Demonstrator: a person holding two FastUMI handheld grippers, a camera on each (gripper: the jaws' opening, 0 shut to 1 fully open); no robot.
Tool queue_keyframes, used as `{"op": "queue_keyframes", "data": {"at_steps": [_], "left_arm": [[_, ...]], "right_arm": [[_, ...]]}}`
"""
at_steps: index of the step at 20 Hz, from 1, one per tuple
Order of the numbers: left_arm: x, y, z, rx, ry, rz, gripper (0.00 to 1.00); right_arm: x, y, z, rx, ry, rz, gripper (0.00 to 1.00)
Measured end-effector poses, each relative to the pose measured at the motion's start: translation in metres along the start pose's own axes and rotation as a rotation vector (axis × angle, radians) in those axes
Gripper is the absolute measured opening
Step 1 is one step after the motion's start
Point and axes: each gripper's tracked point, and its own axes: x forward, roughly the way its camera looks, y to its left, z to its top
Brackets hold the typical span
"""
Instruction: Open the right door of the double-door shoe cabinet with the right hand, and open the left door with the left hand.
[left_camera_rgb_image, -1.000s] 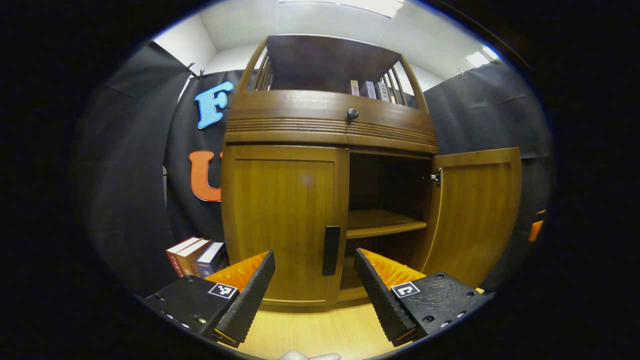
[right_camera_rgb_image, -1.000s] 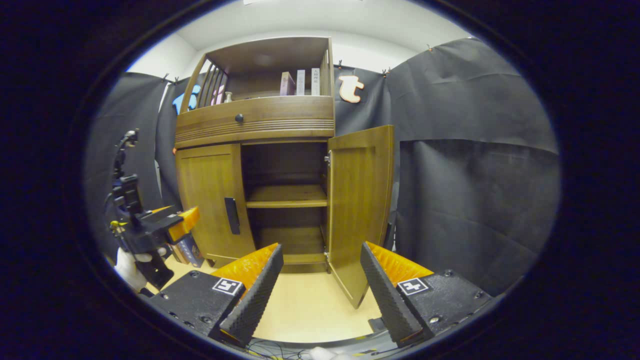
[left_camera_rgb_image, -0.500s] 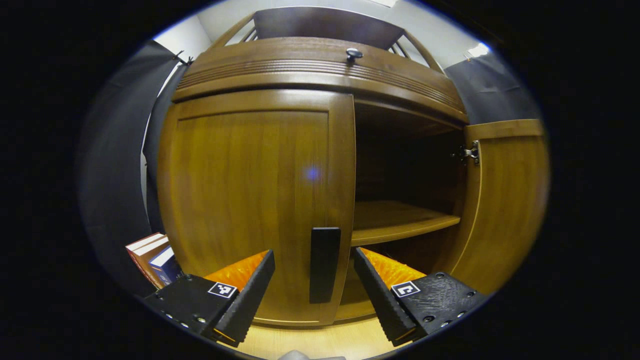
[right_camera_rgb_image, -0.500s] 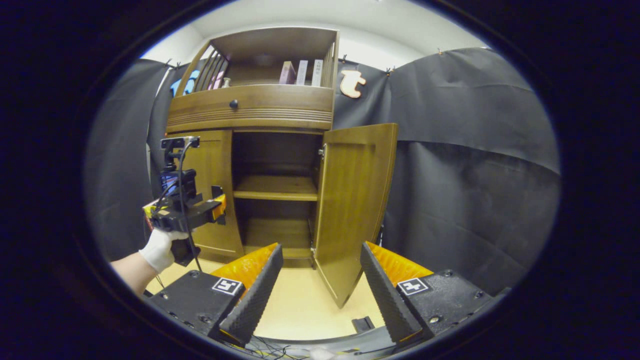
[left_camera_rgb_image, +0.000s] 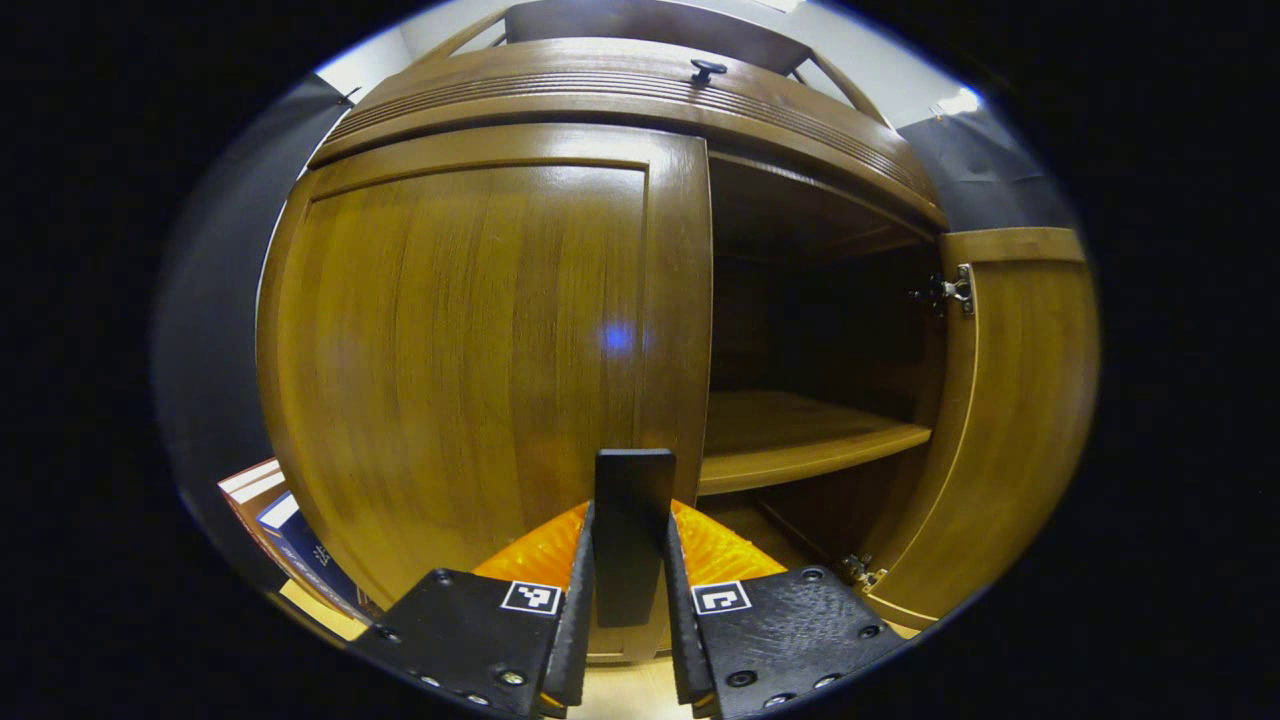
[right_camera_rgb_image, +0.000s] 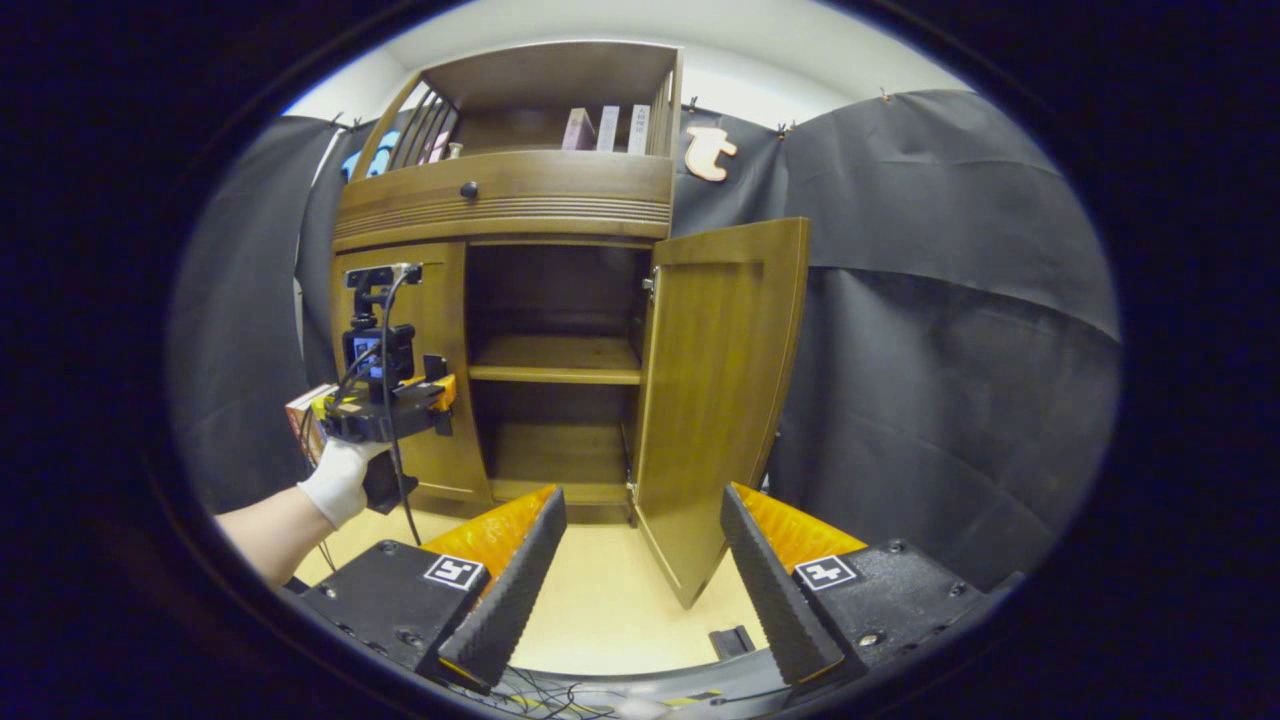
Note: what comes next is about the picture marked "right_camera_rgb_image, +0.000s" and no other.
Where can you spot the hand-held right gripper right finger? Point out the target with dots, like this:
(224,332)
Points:
(775,600)

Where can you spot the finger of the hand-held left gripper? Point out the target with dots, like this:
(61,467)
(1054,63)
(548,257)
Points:
(445,400)

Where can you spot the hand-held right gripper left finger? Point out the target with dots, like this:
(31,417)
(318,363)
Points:
(510,590)

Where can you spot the wooden shoe cabinet door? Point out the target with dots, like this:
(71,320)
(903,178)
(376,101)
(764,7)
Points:
(445,300)
(720,380)

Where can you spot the wooden double-door shoe cabinet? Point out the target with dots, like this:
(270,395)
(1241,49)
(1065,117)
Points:
(555,360)

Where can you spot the grey book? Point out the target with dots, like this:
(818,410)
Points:
(608,130)

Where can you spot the black backdrop cloth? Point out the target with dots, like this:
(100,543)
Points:
(950,300)

